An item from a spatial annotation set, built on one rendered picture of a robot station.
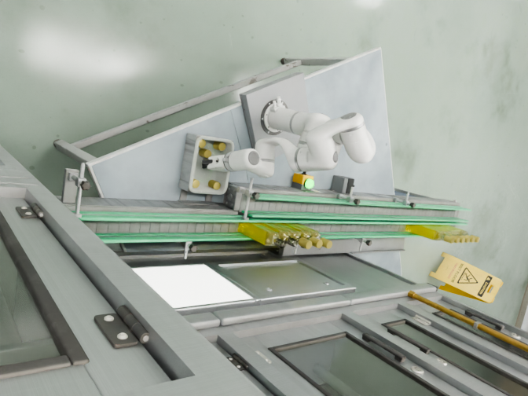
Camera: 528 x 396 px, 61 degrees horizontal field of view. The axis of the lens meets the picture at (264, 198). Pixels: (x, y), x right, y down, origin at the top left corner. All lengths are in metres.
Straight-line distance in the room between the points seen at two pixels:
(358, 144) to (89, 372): 1.22
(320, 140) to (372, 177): 1.20
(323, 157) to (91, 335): 1.12
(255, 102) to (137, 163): 0.55
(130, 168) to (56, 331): 1.32
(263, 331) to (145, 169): 0.77
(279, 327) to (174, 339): 1.00
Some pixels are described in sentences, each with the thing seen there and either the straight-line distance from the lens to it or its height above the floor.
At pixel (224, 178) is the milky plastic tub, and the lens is 1.84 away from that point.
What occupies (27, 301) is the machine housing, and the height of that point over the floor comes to 1.88.
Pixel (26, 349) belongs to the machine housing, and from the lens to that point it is 0.43.
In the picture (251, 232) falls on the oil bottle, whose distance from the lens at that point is 1.79.
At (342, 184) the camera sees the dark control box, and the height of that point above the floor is 0.83.
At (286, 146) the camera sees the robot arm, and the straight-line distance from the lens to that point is 1.56.
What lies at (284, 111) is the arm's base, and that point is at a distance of 1.89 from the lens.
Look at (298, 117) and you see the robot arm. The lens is 1.81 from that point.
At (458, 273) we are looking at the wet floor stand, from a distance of 5.01.
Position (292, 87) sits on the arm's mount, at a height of 0.80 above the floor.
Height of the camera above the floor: 2.34
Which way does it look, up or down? 50 degrees down
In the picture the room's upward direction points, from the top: 111 degrees clockwise
